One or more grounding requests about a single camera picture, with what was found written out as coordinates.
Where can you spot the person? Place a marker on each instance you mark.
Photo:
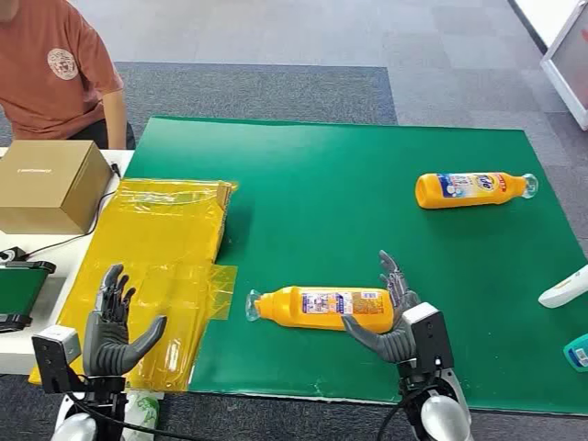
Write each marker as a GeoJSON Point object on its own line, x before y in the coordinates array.
{"type": "Point", "coordinates": [41, 79]}

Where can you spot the small black adapter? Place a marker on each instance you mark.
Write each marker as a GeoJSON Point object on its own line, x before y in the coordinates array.
{"type": "Point", "coordinates": [11, 254]}

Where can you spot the orange bottle with blue label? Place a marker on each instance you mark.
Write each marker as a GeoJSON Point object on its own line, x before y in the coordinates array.
{"type": "Point", "coordinates": [429, 192]}

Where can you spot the white and green bag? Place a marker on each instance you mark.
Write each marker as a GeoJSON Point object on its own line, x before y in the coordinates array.
{"type": "Point", "coordinates": [144, 414]}

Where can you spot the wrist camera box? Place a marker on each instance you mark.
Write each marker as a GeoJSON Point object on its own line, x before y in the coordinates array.
{"type": "Point", "coordinates": [55, 353]}
{"type": "Point", "coordinates": [429, 338]}

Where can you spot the person's left forearm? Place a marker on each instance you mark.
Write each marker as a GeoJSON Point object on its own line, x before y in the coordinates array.
{"type": "Point", "coordinates": [115, 122]}

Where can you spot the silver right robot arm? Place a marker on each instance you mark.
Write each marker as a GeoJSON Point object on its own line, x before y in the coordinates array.
{"type": "Point", "coordinates": [443, 420]}

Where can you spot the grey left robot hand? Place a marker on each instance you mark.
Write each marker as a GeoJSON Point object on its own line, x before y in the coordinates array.
{"type": "Point", "coordinates": [108, 350]}

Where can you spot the yellow plastic sheet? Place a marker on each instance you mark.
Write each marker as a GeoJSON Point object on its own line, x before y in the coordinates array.
{"type": "Point", "coordinates": [156, 237]}

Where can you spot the orange bottle with white label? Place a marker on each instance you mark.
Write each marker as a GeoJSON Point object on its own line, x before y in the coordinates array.
{"type": "Point", "coordinates": [284, 307]}

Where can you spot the green table mat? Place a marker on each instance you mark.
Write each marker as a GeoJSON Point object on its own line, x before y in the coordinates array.
{"type": "Point", "coordinates": [330, 201]}

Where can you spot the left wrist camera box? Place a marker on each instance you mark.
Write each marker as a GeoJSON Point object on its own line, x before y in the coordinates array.
{"type": "Point", "coordinates": [55, 353]}

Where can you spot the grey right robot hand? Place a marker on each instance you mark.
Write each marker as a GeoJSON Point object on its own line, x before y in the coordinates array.
{"type": "Point", "coordinates": [390, 347]}

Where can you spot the green and black device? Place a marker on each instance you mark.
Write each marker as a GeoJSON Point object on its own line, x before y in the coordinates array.
{"type": "Point", "coordinates": [18, 292]}

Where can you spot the white side table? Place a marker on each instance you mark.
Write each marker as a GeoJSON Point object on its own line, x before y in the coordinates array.
{"type": "Point", "coordinates": [55, 286]}

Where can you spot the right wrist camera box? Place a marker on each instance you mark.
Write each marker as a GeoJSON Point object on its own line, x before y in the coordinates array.
{"type": "Point", "coordinates": [429, 338]}

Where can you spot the white framed board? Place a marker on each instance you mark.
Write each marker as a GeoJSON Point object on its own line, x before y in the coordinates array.
{"type": "Point", "coordinates": [569, 67]}

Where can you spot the brown cardboard box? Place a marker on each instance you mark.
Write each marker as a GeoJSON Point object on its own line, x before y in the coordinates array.
{"type": "Point", "coordinates": [46, 182]}

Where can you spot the teal bottle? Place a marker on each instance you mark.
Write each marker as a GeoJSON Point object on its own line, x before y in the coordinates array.
{"type": "Point", "coordinates": [579, 353]}

